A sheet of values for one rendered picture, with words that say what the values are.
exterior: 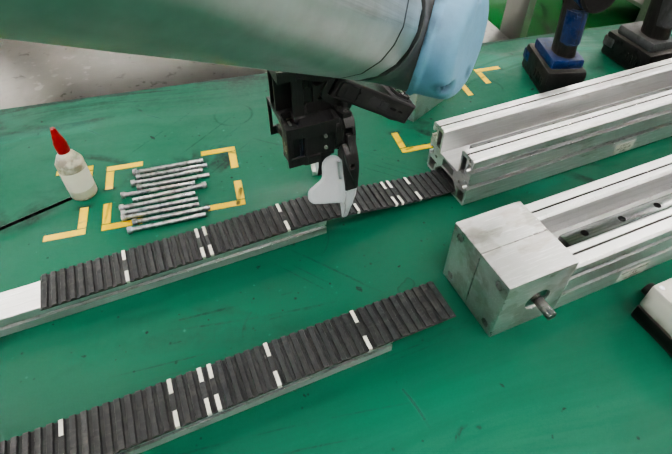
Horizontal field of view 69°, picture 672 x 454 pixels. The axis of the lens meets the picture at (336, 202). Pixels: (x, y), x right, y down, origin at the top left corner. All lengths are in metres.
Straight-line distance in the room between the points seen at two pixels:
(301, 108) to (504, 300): 0.29
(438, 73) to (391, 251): 0.39
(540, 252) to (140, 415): 0.43
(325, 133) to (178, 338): 0.29
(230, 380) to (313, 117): 0.28
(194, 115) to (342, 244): 0.39
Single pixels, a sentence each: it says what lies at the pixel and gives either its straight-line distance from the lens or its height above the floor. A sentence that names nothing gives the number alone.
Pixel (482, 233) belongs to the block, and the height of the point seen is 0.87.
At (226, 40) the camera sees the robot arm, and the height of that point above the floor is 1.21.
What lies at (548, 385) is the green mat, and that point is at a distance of 0.60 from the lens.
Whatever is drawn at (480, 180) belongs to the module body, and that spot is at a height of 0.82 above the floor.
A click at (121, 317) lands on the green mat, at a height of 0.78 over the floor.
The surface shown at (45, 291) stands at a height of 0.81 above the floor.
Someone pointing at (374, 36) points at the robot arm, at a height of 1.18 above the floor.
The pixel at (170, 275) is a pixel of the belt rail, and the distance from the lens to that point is 0.65.
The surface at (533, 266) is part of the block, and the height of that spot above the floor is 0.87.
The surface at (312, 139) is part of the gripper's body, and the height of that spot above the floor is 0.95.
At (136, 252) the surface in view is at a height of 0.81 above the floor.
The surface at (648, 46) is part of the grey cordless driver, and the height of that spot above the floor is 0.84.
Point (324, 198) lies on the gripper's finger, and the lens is 0.59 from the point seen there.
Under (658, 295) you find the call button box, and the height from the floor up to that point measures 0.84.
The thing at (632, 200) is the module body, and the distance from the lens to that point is 0.75.
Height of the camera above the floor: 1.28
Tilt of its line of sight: 45 degrees down
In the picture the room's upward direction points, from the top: straight up
